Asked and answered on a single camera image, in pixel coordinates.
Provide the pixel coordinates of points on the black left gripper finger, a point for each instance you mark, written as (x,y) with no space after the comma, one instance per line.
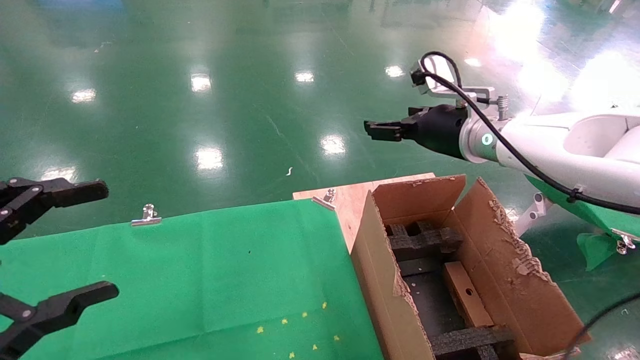
(60,307)
(60,192)

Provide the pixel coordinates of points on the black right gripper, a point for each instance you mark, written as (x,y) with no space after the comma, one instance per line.
(442,130)

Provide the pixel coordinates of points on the small brown cardboard box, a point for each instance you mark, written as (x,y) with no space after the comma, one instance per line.
(467,295)

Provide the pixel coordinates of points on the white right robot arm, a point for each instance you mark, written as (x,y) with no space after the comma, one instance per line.
(560,150)

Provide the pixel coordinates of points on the large open cardboard carton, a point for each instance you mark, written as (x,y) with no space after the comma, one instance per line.
(385,290)

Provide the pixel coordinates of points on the silver binder clip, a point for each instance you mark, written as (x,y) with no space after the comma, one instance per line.
(327,197)
(624,242)
(147,216)

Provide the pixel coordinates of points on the black foam insert block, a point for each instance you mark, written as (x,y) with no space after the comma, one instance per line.
(465,340)
(425,240)

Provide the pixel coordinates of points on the large green table cloth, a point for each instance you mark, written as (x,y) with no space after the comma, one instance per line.
(175,280)

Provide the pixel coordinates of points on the green cloth side table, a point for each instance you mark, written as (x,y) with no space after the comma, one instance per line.
(595,247)

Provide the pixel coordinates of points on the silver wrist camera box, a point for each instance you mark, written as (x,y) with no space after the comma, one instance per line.
(440,70)

